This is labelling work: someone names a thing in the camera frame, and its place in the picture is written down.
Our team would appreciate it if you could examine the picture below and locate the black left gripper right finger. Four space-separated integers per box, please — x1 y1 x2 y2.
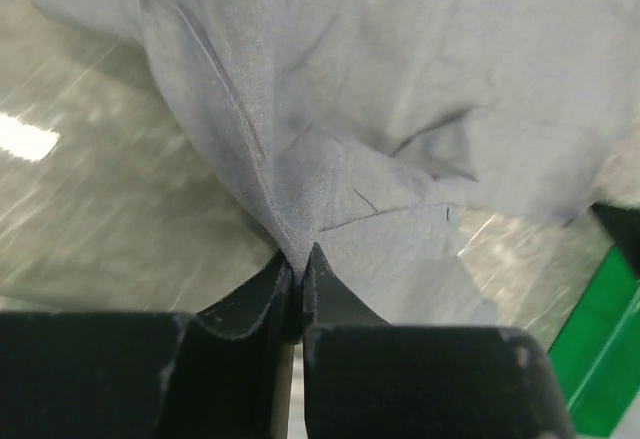
301 246 575 439

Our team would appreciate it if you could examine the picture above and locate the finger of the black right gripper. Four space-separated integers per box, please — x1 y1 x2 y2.
590 202 640 274

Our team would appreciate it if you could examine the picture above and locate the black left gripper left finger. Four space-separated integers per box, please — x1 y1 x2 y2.
1 255 293 438

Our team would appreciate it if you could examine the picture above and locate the grey long sleeve shirt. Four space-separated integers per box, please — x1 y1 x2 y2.
34 0 639 324

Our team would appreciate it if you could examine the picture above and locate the green plastic tray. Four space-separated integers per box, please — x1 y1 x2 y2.
549 247 639 438

